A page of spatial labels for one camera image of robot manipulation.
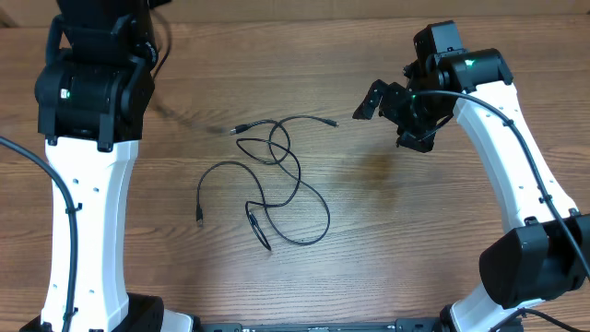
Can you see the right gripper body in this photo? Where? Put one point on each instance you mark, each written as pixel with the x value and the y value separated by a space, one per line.
pixel 411 112

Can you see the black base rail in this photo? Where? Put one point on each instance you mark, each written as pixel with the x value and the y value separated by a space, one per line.
pixel 318 327

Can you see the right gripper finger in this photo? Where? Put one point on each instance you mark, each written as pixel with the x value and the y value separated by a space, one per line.
pixel 423 145
pixel 371 101

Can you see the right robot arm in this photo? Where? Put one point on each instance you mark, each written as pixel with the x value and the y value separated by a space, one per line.
pixel 544 250

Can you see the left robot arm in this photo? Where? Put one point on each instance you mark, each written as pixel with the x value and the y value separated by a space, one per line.
pixel 101 59

